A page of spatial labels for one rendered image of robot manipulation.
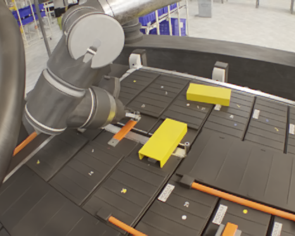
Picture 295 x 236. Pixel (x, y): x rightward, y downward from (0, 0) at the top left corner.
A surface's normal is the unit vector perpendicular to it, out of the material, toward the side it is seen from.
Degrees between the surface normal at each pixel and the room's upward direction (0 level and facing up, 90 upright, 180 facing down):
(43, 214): 0
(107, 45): 90
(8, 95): 36
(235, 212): 0
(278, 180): 0
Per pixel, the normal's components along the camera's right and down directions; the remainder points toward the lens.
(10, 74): 0.35, -0.42
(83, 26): 0.34, 0.46
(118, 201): -0.11, -0.78
